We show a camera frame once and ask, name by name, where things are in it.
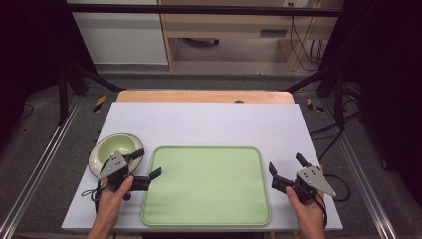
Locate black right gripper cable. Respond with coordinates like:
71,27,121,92
315,173,351,231

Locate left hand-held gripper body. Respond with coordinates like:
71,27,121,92
98,150,152,202

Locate green bowl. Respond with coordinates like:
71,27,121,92
97,135,137,164
88,132,145,179

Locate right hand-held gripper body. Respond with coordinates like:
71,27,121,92
271,165,337,205

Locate grey label plate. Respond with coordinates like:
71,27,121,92
259,29,289,38

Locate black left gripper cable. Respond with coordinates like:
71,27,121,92
81,179,110,214

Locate person's left hand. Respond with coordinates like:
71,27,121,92
95,175,135,223

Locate hanging black cables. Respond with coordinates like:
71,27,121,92
289,15,327,72

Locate black metal stand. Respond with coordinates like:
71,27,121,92
56,59,124,126
284,66,347,131

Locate white cabinet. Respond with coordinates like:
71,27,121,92
66,0,169,66

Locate person's right hand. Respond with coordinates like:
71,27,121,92
285,165,328,227

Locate green tray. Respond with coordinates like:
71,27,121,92
140,145,272,227

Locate aluminium rail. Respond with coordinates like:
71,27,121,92
320,98,398,239
0,95,84,239

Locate yellow black tape strip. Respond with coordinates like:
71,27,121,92
93,95,106,114
306,97,325,113

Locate thin black floor cable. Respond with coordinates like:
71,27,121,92
18,103,35,122

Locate black curtain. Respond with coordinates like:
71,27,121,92
319,0,422,208
0,0,98,150

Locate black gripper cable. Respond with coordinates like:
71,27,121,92
315,173,351,231
81,179,110,214

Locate black floor cables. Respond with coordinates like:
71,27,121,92
309,83,366,162

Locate black horizontal bar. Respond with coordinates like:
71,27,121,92
68,3,344,18

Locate wooden desk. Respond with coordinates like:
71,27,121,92
156,0,345,72

